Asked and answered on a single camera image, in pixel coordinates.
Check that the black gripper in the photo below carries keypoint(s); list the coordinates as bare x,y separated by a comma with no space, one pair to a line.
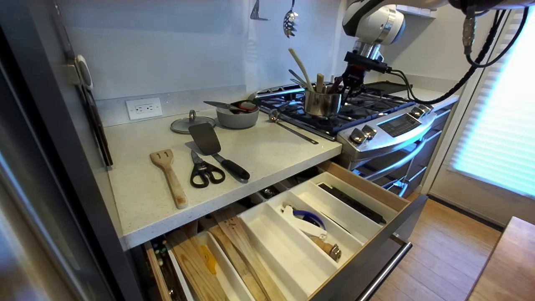
365,62

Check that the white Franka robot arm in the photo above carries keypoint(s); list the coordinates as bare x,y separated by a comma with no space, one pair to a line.
378,22

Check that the small steel pot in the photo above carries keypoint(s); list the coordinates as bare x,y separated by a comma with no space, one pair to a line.
325,104

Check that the round glass pot lid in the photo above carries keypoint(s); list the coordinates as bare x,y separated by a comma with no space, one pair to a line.
189,122

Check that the grey kitchen drawer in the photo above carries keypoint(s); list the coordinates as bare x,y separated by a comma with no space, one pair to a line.
361,261

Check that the wooden spoon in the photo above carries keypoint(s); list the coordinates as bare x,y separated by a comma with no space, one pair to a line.
320,84

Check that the stainless steel gas stove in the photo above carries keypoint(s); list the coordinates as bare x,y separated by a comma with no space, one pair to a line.
378,127

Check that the dark grey utensil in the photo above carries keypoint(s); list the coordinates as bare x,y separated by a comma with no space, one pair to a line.
298,77

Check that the long metal spoon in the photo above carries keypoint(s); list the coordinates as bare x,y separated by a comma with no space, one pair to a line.
290,129

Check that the hanging metal ladle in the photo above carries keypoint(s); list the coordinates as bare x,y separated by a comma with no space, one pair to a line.
290,22

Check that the long black drawer utensil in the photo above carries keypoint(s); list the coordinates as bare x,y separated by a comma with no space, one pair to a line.
351,202

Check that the grey bowl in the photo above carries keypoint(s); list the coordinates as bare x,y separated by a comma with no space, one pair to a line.
236,117

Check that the white and blue tool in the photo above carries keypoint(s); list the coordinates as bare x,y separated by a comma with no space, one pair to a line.
303,222

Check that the white window blind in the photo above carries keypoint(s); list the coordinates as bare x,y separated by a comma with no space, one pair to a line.
502,122

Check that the black spatula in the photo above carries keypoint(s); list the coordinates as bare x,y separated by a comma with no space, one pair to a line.
204,139

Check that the white drawer organizer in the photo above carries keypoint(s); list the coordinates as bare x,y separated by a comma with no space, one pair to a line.
290,244

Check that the wooden slotted spatula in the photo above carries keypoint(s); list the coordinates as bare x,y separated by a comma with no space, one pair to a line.
169,176

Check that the wooden drawer utensils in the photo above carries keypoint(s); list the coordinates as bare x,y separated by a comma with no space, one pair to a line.
234,261

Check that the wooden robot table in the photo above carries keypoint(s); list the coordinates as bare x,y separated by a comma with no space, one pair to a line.
507,268

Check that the black leaning strip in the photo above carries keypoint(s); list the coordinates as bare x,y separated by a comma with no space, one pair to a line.
97,127

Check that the stainless steel refrigerator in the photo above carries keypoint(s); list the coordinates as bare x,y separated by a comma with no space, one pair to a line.
39,194

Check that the white wall outlet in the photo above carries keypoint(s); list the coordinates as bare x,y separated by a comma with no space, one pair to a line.
144,107

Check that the white round wall hook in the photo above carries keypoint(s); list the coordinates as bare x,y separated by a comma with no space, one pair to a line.
81,70

